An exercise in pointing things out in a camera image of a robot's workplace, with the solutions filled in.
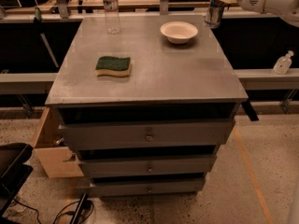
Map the redbull can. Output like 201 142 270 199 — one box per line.
204 0 224 29

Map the white paper bowl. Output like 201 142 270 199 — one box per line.
160 21 198 45

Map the hand sanitizer bottle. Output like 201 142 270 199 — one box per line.
273 50 294 75

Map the clear plastic water bottle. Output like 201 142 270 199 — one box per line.
103 0 121 35

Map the grey drawer cabinet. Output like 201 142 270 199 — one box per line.
46 13 248 196

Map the green yellow sponge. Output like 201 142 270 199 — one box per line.
95 56 131 77

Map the top grey drawer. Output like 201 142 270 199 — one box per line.
59 120 235 150

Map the grey drawer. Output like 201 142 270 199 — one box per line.
89 178 205 197
78 156 216 178
59 120 235 150

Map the middle grey drawer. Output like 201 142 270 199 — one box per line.
78 156 216 178

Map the bottom grey drawer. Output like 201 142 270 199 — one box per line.
89 178 205 197

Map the light wooden box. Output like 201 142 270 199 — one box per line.
31 107 83 178

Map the black power strip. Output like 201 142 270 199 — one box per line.
69 193 89 224

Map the black chair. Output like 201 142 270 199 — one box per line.
0 143 33 224

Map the black floor cable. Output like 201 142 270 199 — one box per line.
12 197 95 224

